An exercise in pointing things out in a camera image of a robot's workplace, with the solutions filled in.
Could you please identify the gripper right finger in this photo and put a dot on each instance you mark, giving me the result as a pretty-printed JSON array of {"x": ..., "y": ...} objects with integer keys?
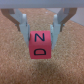
[{"x": 56, "y": 23}]

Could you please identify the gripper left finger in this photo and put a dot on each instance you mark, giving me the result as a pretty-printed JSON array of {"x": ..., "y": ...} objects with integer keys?
[{"x": 22, "y": 24}]

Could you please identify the pink block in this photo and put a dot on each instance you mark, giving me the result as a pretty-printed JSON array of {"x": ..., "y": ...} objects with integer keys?
[{"x": 40, "y": 44}]

